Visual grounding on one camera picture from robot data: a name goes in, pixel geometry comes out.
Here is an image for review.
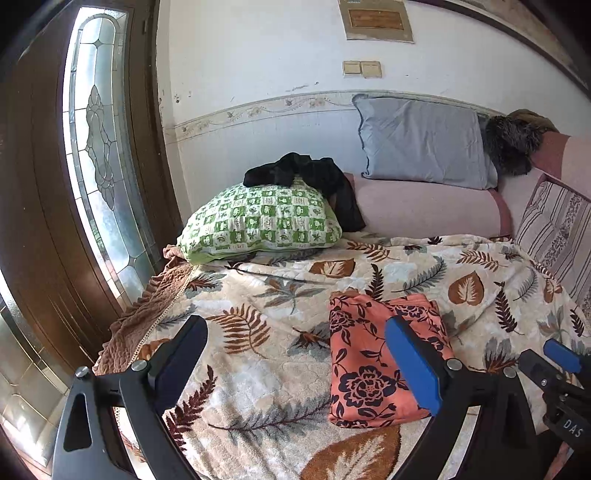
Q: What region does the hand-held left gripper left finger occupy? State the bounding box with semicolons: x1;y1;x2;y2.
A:
51;315;209;480

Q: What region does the black garment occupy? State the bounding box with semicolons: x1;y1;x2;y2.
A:
243;152;366;233

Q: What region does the brown quilted bed cover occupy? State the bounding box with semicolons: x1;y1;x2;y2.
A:
93;244;199;376

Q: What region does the blue-grey pillow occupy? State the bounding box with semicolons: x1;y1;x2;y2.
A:
352;93;499;191

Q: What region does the wooden door with leaded glass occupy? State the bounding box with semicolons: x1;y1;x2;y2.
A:
0;0;192;480

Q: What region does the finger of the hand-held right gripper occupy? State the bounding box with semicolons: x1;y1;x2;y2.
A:
517;349;561;398
543;339;591;388

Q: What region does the leaf print blanket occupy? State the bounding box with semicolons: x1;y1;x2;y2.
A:
95;233;591;480

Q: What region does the pink upholstered backrest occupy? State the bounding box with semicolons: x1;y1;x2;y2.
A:
499;133;591;241

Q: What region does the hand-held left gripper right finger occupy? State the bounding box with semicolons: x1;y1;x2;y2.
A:
385;315;552;480

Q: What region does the dark fur garment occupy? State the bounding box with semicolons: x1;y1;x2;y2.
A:
480;115;546;177

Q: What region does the striped cushion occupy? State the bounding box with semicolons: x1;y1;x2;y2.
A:
514;181;591;319

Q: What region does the orange floral garment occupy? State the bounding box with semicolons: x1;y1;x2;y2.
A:
329;291;455;429

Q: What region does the green checked pillow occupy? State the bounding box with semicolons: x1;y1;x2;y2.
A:
177;174;343;266

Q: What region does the pink bolster cushion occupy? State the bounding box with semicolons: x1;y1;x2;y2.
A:
344;173;513;241

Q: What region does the tan cloth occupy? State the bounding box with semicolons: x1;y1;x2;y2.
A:
508;109;557;134

